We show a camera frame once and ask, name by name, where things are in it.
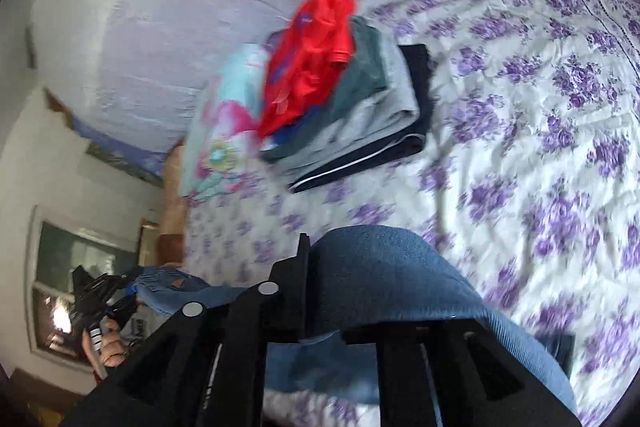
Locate folded grey garment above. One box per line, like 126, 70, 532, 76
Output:
280, 39, 421, 185

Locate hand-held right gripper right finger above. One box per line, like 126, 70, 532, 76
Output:
344, 318, 582, 427

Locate royal blue garment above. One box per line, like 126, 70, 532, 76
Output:
272, 107, 321, 148

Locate white-framed window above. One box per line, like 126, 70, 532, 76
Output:
27, 206, 141, 363

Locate blue denim pants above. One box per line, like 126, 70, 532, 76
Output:
132, 224, 578, 413

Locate wooden headboard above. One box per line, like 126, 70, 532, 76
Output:
159, 139, 188, 265

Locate stack of folded clothes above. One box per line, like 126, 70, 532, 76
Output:
287, 43, 435, 194

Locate person's left hand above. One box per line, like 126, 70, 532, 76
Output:
81, 316, 127, 374

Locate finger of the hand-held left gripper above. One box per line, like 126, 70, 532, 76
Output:
107, 291, 140, 325

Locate purple floral bed sheet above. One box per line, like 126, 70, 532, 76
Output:
180, 0, 640, 427

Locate blue wall picture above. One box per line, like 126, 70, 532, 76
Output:
45, 89, 168, 188

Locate colourful printed pillow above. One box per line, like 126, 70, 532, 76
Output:
179, 43, 273, 202

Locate folded green garment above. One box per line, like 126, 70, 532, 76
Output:
260, 16, 401, 164

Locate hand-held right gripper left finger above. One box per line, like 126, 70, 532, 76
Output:
60, 233, 312, 427

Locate red garment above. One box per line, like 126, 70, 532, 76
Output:
256, 0, 357, 138

